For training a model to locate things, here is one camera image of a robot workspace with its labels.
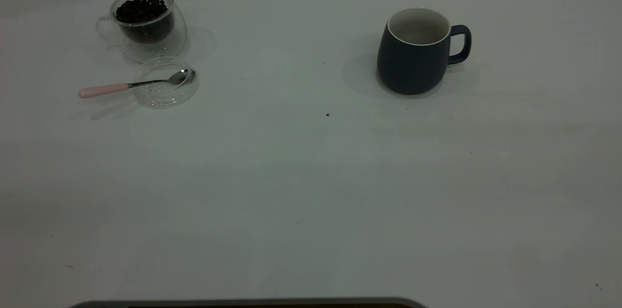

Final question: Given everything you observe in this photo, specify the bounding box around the dark coffee beans pile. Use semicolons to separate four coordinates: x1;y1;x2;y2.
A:
116;0;174;44

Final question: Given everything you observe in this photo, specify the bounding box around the dark grey ceramic mug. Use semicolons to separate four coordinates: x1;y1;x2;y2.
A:
377;7;472;96

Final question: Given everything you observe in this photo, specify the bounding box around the clear glass saucer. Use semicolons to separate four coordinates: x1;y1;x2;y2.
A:
133;56;200;108

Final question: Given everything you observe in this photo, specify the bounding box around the pink-handled metal spoon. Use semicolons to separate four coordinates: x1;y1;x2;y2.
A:
78;68;196;99

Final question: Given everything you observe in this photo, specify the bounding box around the clear double-wall glass cup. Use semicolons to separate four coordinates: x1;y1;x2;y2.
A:
96;0;188;63

